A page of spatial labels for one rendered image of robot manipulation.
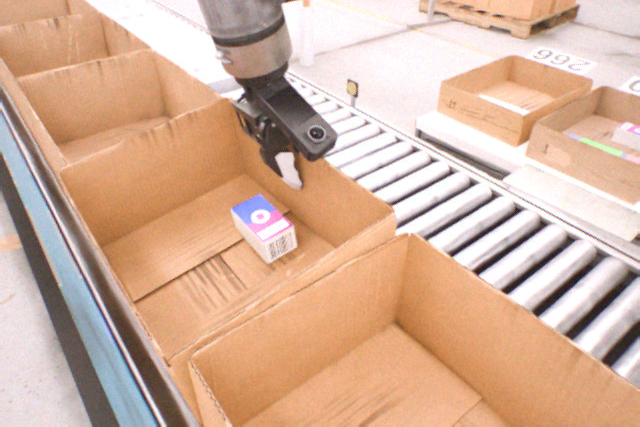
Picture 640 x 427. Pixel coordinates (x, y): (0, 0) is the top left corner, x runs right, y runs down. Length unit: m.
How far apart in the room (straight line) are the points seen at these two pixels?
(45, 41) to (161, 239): 0.85
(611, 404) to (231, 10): 0.53
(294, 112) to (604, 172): 0.88
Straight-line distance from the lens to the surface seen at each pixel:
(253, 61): 0.57
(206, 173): 0.86
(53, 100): 1.16
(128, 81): 1.18
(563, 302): 1.00
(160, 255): 0.80
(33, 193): 1.01
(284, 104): 0.60
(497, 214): 1.16
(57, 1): 1.93
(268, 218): 0.74
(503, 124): 1.42
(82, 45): 1.56
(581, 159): 1.32
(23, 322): 2.11
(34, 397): 1.88
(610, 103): 1.68
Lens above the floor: 1.42
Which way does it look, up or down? 35 degrees down
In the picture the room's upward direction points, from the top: straight up
